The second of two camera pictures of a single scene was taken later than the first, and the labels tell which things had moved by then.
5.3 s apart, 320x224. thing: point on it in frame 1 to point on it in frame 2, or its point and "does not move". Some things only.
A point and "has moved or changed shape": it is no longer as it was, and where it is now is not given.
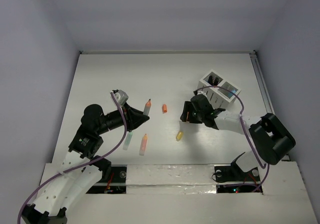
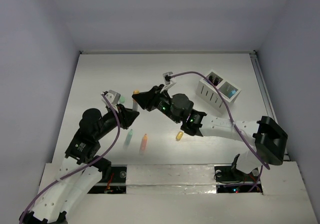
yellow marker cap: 179,136 does not move
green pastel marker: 128,136 does not move
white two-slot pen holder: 220,98 does not move
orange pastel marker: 143,145 does not move
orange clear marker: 147,107 has moved or changed shape
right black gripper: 188,106 to 148,100
